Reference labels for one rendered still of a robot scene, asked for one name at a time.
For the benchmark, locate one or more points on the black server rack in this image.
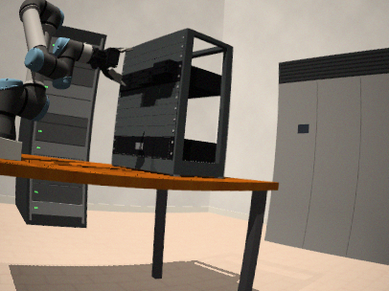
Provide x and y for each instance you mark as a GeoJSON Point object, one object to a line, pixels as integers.
{"type": "Point", "coordinates": [151, 119]}

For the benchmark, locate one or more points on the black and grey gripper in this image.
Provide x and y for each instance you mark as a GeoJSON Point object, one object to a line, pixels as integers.
{"type": "Point", "coordinates": [112, 58]}

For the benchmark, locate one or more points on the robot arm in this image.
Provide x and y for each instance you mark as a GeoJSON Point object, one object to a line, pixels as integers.
{"type": "Point", "coordinates": [31, 103]}

